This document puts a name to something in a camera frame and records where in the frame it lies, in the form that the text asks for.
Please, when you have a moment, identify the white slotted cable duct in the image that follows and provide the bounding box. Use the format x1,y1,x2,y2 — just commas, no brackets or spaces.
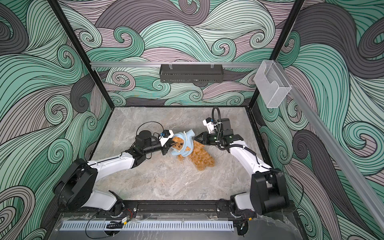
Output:
59,220,234,232

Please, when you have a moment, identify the aluminium wall rail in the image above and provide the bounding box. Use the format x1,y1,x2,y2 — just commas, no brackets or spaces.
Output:
90,61,261,69
273,61,384,231

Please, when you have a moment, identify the aluminium right wall rail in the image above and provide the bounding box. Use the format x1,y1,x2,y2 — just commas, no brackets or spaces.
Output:
273,61,384,231

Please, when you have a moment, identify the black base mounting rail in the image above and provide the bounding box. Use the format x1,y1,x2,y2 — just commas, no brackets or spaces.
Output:
56,199,298,218

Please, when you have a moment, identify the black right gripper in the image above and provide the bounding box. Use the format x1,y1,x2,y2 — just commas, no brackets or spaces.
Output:
194,131,225,145

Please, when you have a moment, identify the black perforated wall tray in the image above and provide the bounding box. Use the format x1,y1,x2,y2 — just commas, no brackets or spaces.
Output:
160,65,224,84

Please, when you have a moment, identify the brown teddy bear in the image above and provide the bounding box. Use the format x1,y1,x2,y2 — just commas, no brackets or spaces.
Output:
187,141,215,171

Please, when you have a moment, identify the aluminium back wall rail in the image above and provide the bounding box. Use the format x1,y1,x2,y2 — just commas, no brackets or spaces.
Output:
90,61,261,69

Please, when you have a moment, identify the light blue bear hoodie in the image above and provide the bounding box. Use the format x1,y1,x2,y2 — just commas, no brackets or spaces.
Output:
171,130,195,157

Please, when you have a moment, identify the clear plastic wall holder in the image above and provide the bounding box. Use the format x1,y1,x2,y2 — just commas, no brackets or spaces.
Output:
254,60,292,109

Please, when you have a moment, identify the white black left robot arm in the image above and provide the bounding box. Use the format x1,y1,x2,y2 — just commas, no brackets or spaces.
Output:
53,130,175,211

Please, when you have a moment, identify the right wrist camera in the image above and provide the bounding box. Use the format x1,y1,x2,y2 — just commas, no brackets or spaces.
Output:
203,118,216,134

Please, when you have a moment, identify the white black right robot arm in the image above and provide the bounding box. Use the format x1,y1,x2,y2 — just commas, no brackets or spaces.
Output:
195,118,290,215

